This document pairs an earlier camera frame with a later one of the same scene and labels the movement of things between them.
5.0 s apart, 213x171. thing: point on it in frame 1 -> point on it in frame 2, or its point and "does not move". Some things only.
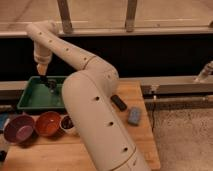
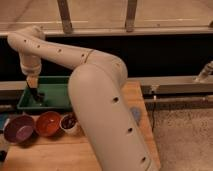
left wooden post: (64, 11) does not move
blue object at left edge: (3, 118) does not move
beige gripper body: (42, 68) -> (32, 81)
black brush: (48, 82) -> (38, 96)
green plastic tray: (38, 95) does not move
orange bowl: (48, 123) does not move
